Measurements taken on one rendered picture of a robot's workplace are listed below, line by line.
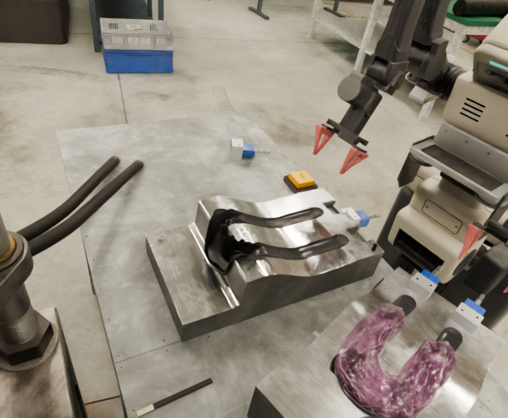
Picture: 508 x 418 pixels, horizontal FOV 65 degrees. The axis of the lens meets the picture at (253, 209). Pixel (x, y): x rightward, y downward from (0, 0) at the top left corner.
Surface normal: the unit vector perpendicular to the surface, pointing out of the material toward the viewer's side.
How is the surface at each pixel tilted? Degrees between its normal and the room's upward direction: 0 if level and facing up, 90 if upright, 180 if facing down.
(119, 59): 91
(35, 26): 90
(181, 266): 0
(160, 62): 91
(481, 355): 0
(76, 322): 0
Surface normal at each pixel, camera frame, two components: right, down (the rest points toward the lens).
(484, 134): -0.80, 0.41
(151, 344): 0.14, -0.76
